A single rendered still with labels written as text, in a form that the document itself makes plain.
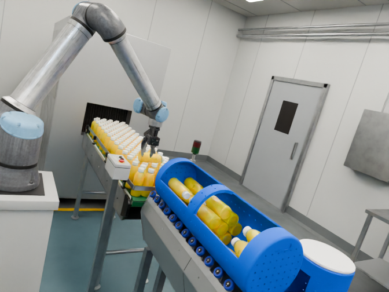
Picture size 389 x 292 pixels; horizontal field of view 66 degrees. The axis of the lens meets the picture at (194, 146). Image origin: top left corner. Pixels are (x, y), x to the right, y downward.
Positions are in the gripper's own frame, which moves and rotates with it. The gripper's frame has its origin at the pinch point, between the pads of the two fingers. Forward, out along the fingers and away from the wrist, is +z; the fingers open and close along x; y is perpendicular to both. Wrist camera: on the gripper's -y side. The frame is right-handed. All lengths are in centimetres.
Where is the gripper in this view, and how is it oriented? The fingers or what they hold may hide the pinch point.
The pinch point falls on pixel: (146, 154)
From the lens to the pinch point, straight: 196.9
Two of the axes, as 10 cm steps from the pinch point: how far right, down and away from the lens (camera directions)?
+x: 8.4, 1.2, 5.3
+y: 4.8, 2.9, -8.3
